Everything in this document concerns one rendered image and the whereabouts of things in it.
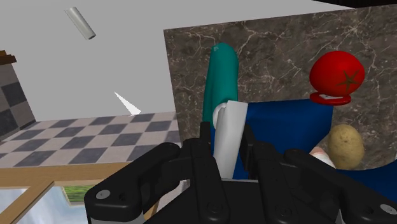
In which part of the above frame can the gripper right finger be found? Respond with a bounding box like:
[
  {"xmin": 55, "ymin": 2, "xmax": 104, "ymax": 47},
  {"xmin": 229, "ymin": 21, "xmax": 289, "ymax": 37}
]
[{"xmin": 240, "ymin": 124, "xmax": 397, "ymax": 224}]

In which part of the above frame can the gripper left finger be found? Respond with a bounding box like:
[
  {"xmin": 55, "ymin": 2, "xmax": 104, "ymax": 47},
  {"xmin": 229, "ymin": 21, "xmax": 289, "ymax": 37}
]
[{"xmin": 84, "ymin": 121, "xmax": 231, "ymax": 224}]

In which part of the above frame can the teal and white kitchen tool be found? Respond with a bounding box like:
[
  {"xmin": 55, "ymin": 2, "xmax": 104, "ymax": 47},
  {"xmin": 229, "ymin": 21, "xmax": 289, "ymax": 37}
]
[{"xmin": 202, "ymin": 43, "xmax": 249, "ymax": 180}]

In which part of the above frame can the pink and white round thing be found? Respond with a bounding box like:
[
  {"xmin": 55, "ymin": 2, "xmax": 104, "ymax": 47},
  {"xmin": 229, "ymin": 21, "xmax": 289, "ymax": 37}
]
[{"xmin": 309, "ymin": 146, "xmax": 337, "ymax": 169}]

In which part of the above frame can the brown potato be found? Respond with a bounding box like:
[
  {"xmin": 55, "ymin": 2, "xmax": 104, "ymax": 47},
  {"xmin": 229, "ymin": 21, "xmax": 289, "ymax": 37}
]
[{"xmin": 328, "ymin": 123, "xmax": 365, "ymax": 171}]

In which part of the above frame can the small red disc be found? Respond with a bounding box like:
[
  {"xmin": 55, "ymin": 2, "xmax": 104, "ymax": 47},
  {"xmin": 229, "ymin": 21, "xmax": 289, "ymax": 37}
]
[{"xmin": 310, "ymin": 92, "xmax": 352, "ymax": 106}]

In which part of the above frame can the wooden framed window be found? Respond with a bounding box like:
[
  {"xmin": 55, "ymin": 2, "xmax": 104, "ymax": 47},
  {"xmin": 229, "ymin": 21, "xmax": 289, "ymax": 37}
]
[{"xmin": 0, "ymin": 161, "xmax": 162, "ymax": 224}]

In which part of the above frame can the red tomato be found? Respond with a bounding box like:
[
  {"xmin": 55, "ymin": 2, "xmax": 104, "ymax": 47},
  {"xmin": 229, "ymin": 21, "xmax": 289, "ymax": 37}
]
[{"xmin": 309, "ymin": 51, "xmax": 366, "ymax": 97}]

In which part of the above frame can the grey cylinder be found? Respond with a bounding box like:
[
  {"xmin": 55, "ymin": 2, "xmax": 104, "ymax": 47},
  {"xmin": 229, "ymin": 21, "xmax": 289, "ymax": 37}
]
[{"xmin": 64, "ymin": 6, "xmax": 97, "ymax": 41}]

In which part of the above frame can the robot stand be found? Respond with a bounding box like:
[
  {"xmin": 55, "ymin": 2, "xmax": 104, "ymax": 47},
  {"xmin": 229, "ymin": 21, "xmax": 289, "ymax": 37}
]
[{"xmin": 311, "ymin": 0, "xmax": 397, "ymax": 9}]

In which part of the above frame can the brown wooden shelf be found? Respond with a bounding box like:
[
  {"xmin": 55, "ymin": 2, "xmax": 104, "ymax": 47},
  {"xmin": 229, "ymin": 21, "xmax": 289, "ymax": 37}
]
[{"xmin": 0, "ymin": 50, "xmax": 18, "ymax": 66}]

